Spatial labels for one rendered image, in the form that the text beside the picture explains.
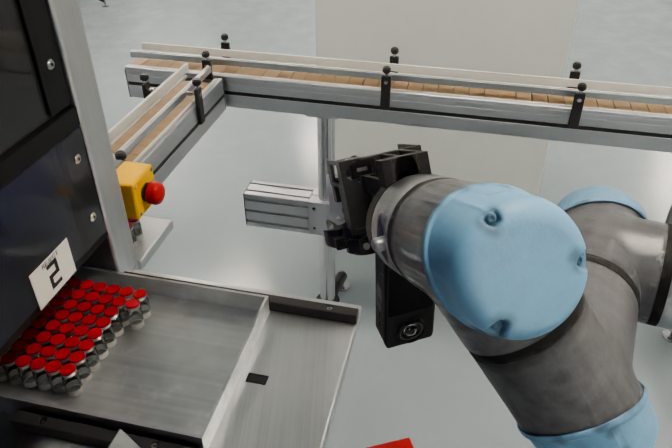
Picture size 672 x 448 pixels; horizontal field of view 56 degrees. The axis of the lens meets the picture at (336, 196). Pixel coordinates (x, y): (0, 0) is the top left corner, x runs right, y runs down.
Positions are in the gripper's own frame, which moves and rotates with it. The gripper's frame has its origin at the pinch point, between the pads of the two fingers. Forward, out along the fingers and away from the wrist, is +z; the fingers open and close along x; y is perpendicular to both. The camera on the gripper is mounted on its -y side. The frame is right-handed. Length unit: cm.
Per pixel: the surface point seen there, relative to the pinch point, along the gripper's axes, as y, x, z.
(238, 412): -25.9, 16.4, 19.0
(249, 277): -46, 5, 174
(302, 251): -43, -18, 183
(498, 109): 3, -59, 80
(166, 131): 13, 20, 82
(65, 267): -3.4, 35.4, 30.8
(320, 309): -18.8, 1.1, 30.8
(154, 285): -11.2, 25.4, 41.3
